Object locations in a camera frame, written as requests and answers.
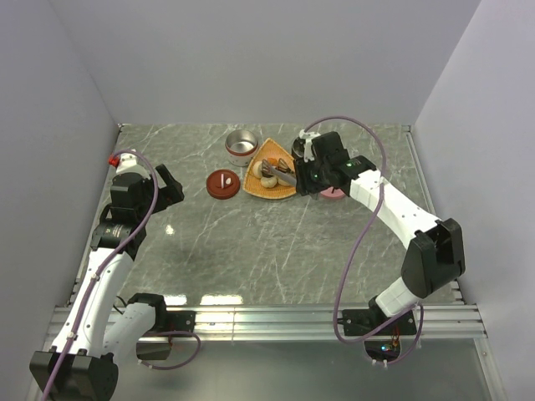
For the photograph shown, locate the metal tongs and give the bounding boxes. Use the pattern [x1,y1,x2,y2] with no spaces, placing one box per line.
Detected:
[262,160,297,186]

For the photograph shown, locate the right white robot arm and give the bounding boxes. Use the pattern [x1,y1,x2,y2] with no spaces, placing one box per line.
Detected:
[293,131,466,334]

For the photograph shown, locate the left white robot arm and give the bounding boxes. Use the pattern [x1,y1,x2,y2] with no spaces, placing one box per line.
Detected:
[29,164,184,400]

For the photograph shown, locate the black steel lunch bowl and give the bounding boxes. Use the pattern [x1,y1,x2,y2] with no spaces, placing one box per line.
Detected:
[291,137,306,159]

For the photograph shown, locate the pink round lid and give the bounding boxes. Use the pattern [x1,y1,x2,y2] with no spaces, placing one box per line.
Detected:
[320,187,346,201]

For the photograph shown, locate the brown round lid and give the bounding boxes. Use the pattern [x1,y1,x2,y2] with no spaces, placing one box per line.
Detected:
[206,169,241,200]

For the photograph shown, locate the orange wicker triangular tray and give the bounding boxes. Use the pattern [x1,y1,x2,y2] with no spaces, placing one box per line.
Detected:
[242,138,296,200]

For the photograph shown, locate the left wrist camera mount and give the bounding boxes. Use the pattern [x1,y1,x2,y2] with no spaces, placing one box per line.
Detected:
[108,153,147,176]

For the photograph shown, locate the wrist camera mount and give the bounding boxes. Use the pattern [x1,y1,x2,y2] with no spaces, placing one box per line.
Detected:
[108,153,147,176]
[298,129,320,162]

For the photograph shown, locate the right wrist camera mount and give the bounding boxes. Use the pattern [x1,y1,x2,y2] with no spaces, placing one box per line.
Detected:
[298,129,320,162]

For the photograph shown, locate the aluminium frame rail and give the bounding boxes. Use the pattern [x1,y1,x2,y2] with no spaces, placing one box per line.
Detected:
[43,302,490,343]

